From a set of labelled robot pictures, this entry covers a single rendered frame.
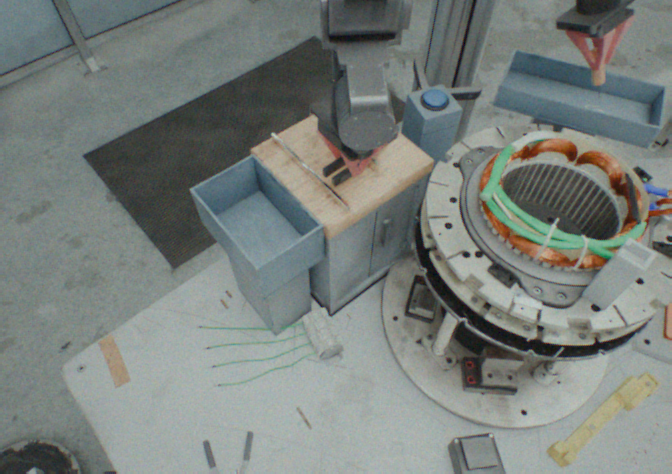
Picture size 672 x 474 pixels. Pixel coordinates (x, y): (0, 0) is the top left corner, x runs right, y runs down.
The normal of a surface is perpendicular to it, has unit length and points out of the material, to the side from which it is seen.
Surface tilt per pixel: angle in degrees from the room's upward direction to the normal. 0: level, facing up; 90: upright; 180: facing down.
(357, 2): 56
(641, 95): 90
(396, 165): 0
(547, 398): 0
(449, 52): 90
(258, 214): 0
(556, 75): 90
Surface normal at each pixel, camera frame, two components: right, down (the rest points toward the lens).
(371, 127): 0.07, 0.84
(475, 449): 0.00, -0.58
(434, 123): 0.36, 0.76
